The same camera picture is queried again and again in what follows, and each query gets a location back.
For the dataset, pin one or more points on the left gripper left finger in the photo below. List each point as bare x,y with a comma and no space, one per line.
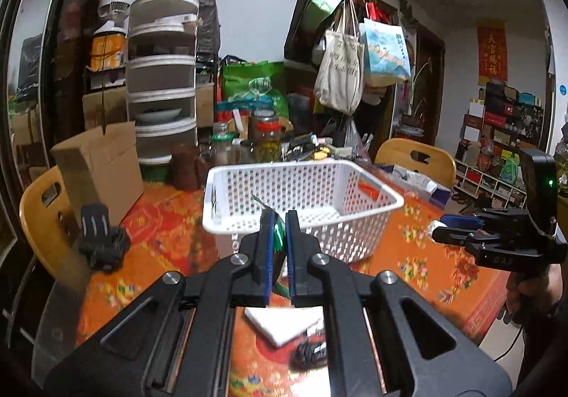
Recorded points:
175,338

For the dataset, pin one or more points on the brown ceramic pot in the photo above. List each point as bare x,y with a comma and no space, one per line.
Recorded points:
188,167

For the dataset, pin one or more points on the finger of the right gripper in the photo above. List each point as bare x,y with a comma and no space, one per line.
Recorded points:
459,221
451,236

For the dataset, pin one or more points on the green snack packet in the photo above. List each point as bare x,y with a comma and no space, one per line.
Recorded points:
279,250

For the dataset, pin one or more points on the white perforated plastic basket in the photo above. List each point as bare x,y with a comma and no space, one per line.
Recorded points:
346,207

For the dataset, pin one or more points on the glass jar red lid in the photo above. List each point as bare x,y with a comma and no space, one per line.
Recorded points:
265,132

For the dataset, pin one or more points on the green shopping bag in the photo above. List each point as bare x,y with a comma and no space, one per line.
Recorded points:
252,81

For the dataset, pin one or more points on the white tiered storage rack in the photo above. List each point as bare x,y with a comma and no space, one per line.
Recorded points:
161,76

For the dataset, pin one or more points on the left wooden chair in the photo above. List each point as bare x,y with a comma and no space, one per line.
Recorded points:
51,228

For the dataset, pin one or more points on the person's right hand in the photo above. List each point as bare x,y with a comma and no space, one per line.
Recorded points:
527,296

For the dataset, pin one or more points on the wooden chair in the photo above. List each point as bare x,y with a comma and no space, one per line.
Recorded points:
412,155
51,228

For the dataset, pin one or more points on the beige canvas tote bag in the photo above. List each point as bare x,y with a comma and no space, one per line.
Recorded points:
340,80

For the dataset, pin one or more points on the white wrapped tissue pack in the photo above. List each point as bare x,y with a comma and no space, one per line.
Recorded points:
432,226

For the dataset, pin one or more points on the blue white printed tote bag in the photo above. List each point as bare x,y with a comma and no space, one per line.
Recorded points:
386,58

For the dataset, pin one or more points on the brown cardboard box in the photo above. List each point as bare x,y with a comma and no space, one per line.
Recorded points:
101,165

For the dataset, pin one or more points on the black knitted glove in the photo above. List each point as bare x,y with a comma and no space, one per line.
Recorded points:
309,355

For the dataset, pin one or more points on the red wall scroll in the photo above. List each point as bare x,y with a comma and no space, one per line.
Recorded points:
491,51

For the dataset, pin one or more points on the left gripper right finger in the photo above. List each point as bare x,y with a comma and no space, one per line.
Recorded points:
382,337

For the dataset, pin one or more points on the black storage bin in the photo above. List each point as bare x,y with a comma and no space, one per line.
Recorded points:
208,32

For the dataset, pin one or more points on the white folded towel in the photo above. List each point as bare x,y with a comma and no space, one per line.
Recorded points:
281,324

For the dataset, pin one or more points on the white shelf with boxes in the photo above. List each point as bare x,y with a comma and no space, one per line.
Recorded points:
499,124

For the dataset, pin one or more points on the black phone stand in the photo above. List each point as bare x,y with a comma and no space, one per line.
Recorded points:
103,245

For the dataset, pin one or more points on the right wooden chair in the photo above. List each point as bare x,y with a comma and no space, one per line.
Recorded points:
412,155

